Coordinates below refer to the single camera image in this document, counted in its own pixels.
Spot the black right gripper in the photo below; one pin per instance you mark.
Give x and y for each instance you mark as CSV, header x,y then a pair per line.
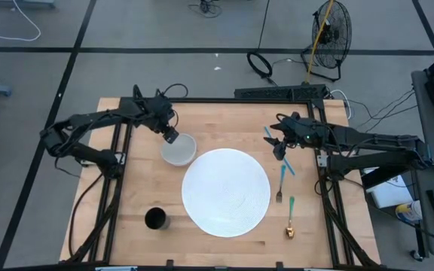
x,y
303,131

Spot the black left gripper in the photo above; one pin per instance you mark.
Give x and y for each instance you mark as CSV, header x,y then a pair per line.
x,y
160,113

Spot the white plastic bowl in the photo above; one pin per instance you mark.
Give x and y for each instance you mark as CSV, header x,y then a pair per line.
x,y
181,152

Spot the blue straw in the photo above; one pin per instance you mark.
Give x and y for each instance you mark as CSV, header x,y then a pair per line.
x,y
290,168

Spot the green plastic spoon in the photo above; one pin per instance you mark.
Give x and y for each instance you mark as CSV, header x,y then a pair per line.
x,y
291,211

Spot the black cup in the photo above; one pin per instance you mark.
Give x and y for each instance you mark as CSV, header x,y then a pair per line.
x,y
156,219

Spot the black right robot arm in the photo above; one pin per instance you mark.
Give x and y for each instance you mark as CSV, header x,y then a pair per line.
x,y
371,139

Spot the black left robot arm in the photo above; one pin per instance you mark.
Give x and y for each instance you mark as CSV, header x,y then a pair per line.
x,y
81,122

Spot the black power strip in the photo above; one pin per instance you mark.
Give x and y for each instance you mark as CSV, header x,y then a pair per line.
x,y
277,92

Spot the white round woven placemat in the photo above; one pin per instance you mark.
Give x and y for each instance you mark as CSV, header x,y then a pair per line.
x,y
224,192

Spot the black floor fan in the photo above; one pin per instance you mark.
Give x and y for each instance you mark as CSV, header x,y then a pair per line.
x,y
334,37

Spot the white box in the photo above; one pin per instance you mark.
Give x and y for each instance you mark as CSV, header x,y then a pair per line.
x,y
390,193

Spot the white printed can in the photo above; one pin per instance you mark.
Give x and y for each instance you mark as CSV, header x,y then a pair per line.
x,y
409,212

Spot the grey cart base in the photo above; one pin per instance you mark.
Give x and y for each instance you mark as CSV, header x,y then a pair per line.
x,y
21,3

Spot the silver mounting bracket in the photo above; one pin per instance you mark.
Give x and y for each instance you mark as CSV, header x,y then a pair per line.
x,y
322,162

